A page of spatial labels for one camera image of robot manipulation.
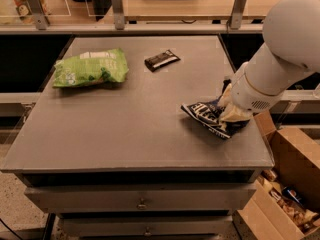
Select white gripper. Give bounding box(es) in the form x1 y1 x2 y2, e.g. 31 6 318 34
218 62 283 122

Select blue Kettle chip bag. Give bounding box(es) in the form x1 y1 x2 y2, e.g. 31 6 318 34
181 79 250 140

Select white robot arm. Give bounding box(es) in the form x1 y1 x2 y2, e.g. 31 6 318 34
219 0 320 122

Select black rxbar chocolate bar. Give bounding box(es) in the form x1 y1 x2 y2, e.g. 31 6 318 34
144 50 180 72

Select green chip bag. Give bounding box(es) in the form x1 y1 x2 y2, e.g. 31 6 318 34
53 48 129 88

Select upper grey drawer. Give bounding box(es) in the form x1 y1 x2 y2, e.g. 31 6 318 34
25 184 256 214

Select grey drawer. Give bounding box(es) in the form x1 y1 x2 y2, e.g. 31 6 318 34
59 216 232 237
25 184 256 214

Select open cardboard box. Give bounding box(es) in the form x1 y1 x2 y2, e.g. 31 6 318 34
234 112 320 240

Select snacks inside cardboard box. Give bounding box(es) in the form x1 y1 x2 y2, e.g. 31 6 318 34
260 169 319 233

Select lower grey drawer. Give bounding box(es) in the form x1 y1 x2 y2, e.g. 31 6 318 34
59 216 232 237

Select right metal bracket post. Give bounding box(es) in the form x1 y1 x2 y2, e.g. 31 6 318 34
228 0 247 29

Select metal bracket post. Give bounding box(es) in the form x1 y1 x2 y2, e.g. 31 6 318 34
111 0 125 30
27 0 49 30
228 0 247 29

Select middle metal bracket post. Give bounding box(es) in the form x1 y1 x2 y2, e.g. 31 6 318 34
111 0 125 30

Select left metal bracket post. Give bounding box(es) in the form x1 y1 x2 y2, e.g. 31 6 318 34
27 0 49 30

